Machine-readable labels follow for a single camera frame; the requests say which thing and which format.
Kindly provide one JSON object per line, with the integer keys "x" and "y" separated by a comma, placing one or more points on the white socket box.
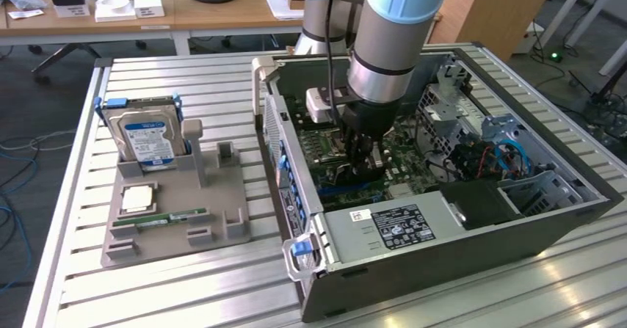
{"x": 534, "y": 36}

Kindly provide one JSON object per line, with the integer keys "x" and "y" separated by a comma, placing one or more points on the silver chipset heatsink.
{"x": 399, "y": 192}

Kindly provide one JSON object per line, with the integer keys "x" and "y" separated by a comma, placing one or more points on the white table frame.
{"x": 583, "y": 9}

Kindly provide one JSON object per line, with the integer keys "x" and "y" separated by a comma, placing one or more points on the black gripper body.
{"x": 369, "y": 119}

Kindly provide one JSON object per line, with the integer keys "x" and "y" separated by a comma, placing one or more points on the white box with black top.
{"x": 69, "y": 5}

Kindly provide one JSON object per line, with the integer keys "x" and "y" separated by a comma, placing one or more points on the open dark PC case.
{"x": 440, "y": 269}

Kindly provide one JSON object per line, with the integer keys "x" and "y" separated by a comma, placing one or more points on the CPU with metal lid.
{"x": 137, "y": 197}

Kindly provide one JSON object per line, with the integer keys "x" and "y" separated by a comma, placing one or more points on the CPU socket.
{"x": 335, "y": 141}

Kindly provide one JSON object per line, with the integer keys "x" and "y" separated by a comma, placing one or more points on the green motherboard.
{"x": 411, "y": 174}

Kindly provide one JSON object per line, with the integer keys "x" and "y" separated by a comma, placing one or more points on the blue expansion slot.
{"x": 327, "y": 191}

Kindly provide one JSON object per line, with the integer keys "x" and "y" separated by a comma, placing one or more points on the device with green light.
{"x": 554, "y": 56}

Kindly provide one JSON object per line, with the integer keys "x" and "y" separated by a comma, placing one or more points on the wooden desk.
{"x": 220, "y": 12}

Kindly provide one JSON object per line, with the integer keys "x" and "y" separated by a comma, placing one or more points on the tall metal disk bay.
{"x": 440, "y": 122}

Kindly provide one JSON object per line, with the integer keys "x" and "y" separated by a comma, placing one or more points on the graphics card with metal bracket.
{"x": 352, "y": 182}

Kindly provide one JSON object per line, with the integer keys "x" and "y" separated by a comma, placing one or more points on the grey power supply unit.
{"x": 352, "y": 240}

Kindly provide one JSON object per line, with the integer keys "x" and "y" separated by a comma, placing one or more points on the stack of white papers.
{"x": 284, "y": 10}

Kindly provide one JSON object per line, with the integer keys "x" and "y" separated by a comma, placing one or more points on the grey parts rack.
{"x": 167, "y": 236}

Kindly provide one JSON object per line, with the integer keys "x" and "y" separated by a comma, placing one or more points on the green RAM stick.
{"x": 152, "y": 219}

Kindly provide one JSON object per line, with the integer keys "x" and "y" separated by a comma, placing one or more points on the hard disk in blue caddy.
{"x": 147, "y": 141}

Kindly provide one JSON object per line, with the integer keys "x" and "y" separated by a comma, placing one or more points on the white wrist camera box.
{"x": 317, "y": 106}

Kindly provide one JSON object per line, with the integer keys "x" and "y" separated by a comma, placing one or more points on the white card with red print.
{"x": 25, "y": 14}

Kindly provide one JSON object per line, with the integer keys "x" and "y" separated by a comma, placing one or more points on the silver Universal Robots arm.
{"x": 387, "y": 49}

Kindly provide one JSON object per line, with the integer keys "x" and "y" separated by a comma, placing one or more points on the blue case latch tab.
{"x": 299, "y": 249}

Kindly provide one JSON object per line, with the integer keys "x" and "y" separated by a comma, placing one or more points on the RAM stick with white label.
{"x": 332, "y": 164}

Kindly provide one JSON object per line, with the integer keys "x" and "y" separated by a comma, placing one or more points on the black office chair base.
{"x": 59, "y": 54}

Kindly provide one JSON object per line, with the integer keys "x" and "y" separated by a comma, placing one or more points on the wooden cabinet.
{"x": 489, "y": 12}

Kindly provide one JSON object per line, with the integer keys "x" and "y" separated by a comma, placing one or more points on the plain white box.
{"x": 148, "y": 8}

